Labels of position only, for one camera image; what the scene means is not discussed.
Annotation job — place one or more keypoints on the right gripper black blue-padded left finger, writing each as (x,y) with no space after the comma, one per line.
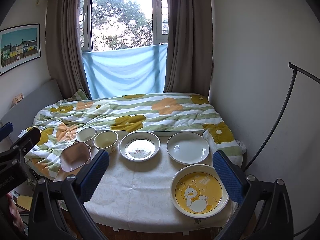
(46,220)

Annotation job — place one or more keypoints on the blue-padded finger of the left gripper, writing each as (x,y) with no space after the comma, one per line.
(6,130)

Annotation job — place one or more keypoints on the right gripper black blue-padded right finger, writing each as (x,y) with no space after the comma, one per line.
(275,220)

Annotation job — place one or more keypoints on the yellow duck print plate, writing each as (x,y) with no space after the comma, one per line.
(197,191)

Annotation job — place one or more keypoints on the white ribbed bowl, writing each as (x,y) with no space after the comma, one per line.
(87,135)

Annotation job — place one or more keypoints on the white duck drawing plate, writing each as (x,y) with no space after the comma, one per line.
(139,146)

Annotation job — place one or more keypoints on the grey padded headboard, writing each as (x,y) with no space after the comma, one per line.
(22,114)

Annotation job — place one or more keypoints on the small plush toy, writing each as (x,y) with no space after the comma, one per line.
(17,99)

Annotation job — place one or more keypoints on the floral green striped quilt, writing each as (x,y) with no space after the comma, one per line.
(160,112)

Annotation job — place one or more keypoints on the pink pig-shaped dish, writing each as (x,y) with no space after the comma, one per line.
(75,156)

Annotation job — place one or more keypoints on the white floral tablecloth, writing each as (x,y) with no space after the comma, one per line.
(135,196)

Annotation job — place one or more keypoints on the green striped pillow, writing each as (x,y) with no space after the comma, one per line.
(78,96)

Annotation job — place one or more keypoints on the framed townscape picture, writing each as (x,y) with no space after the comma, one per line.
(19,45)

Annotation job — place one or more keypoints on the cream ceramic bowl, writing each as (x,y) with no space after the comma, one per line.
(106,140)

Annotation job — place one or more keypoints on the plain white plate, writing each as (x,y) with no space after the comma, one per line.
(188,148)

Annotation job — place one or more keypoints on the left brown curtain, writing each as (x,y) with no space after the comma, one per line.
(63,51)

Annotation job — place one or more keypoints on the brown curtain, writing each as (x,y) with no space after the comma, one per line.
(190,47)
(63,51)

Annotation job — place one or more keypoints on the light blue window cloth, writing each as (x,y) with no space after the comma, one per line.
(128,71)

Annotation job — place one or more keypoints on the black curved lamp stand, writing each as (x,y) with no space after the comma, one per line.
(295,70)

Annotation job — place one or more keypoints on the right brown curtain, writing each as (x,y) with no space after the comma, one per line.
(190,47)

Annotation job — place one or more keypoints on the window with white frame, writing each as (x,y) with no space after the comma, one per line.
(121,24)

